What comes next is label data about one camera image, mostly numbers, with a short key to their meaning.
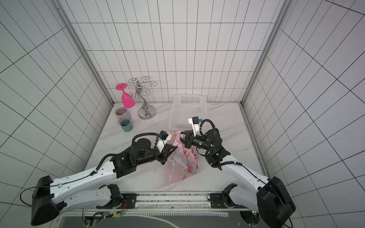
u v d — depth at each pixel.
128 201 0.72
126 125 1.00
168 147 0.64
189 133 0.64
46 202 0.38
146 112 1.11
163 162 0.61
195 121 0.63
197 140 0.63
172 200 0.74
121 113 1.10
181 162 0.67
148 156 0.56
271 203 0.40
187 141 0.62
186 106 1.18
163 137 0.58
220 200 0.69
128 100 1.00
